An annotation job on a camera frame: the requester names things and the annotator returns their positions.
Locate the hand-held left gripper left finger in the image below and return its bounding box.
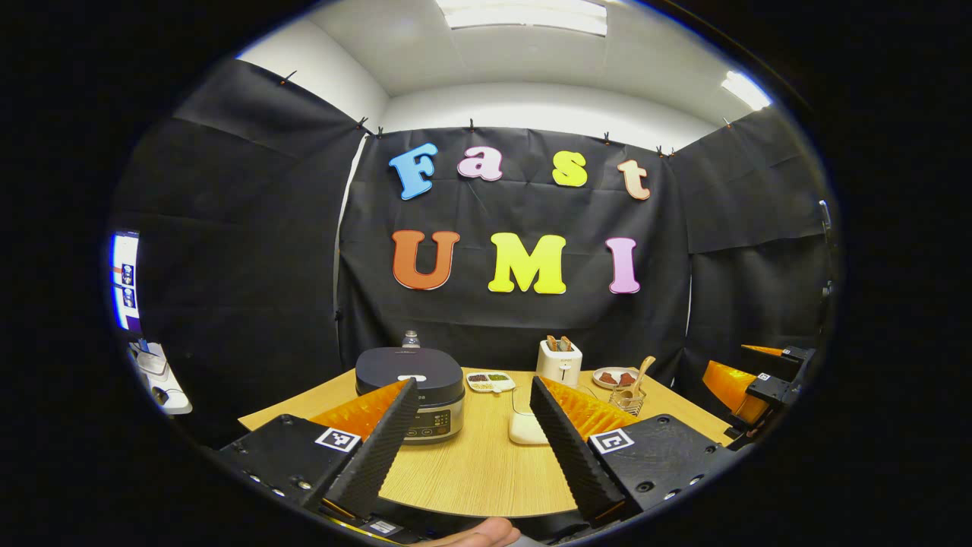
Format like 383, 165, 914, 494
216, 378, 421, 521

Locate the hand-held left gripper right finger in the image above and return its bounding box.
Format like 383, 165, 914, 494
529, 375, 736, 523

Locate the wire chopstick holder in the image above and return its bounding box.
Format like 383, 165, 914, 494
610, 384, 648, 417

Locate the black silver rice cooker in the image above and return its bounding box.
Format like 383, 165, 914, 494
355, 347, 466, 444

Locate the white plate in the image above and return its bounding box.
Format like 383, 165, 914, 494
592, 367, 639, 391

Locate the white toaster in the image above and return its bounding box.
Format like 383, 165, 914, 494
536, 339, 583, 387

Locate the white divided condiment dish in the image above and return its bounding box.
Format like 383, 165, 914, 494
465, 371, 516, 394

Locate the black backdrop cloth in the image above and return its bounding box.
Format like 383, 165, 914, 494
110, 59, 836, 449

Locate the white side desk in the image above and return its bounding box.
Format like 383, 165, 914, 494
128, 340, 193, 416

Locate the small ceiling light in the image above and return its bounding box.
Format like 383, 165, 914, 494
720, 70, 773, 112

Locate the computer monitor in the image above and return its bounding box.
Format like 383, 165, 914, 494
112, 232, 143, 333

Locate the long ceiling light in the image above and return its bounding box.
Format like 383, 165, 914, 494
435, 0, 608, 37

